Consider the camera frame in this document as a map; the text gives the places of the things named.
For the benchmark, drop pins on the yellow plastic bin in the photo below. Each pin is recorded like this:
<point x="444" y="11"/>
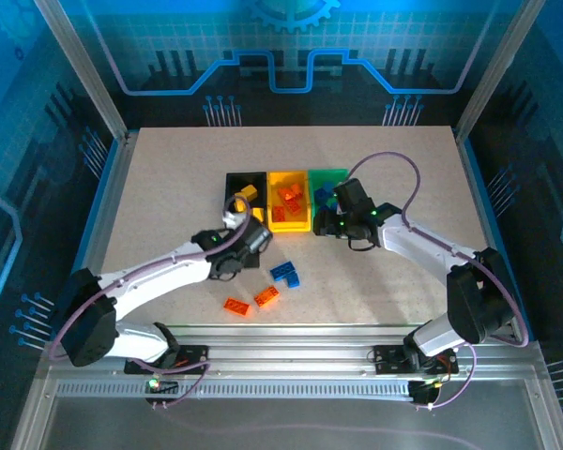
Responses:
<point x="288" y="227"/>

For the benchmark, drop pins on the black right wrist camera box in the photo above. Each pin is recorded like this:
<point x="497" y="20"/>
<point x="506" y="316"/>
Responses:
<point x="354" y="199"/>

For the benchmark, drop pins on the yellow lego brick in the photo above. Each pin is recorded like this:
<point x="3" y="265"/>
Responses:
<point x="246" y="192"/>
<point x="258" y="214"/>

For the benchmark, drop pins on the long blue lego brick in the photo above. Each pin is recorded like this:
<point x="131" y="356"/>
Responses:
<point x="283" y="270"/>

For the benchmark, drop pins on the grey metal base panel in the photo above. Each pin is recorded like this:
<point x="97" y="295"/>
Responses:
<point x="356" y="408"/>

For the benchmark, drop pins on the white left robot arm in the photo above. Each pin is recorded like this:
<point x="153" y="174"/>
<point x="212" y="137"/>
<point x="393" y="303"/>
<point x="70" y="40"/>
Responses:
<point x="89" y="323"/>

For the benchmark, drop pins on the green plastic bin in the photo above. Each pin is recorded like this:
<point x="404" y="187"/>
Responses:
<point x="340" y="175"/>

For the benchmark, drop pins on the aluminium front beam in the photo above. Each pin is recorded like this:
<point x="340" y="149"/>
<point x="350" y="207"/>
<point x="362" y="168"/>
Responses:
<point x="286" y="349"/>

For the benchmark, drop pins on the aluminium frame post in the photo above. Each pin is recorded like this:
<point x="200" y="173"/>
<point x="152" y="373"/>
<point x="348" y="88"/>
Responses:
<point x="89" y="75"/>
<point x="498" y="70"/>

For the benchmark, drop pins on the table side rail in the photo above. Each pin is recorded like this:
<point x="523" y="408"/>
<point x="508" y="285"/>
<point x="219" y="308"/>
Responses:
<point x="102" y="220"/>
<point x="485" y="211"/>

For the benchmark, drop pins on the small controller board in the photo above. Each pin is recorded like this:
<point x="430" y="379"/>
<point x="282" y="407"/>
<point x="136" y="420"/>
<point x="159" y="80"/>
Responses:
<point x="162" y="386"/>
<point x="424" y="391"/>

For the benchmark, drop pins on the orange lego brick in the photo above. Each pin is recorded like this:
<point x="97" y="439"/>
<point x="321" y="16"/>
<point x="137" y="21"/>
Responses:
<point x="237" y="307"/>
<point x="279" y="214"/>
<point x="267" y="296"/>
<point x="294" y="206"/>
<point x="291" y="191"/>

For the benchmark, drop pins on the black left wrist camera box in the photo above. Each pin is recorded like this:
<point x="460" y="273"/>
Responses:
<point x="258" y="236"/>

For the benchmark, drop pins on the black plastic bin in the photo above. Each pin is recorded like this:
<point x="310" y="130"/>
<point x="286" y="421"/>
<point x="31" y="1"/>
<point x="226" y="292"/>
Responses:
<point x="232" y="179"/>

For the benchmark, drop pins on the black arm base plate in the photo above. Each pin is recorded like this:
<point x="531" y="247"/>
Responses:
<point x="387" y="358"/>
<point x="194" y="356"/>

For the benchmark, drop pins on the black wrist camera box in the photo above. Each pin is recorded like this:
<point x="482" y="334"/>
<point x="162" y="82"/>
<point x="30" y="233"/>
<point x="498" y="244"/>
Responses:
<point x="354" y="199"/>
<point x="258" y="236"/>

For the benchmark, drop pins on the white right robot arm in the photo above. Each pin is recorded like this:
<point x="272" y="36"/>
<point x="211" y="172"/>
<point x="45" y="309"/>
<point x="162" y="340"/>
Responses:
<point x="474" y="304"/>

